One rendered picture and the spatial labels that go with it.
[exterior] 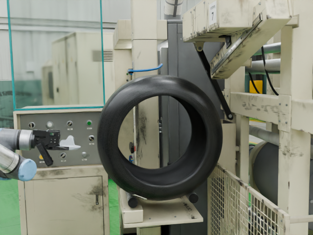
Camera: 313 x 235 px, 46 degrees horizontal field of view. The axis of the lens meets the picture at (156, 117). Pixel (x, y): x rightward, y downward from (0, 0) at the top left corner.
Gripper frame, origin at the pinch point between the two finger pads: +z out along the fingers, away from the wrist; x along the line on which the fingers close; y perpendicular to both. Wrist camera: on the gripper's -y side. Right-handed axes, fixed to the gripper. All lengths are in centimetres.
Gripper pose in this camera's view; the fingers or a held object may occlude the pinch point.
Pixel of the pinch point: (77, 148)
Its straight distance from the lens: 171.0
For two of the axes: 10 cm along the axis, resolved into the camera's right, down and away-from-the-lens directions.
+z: 9.8, 0.8, 1.6
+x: -1.5, -1.1, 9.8
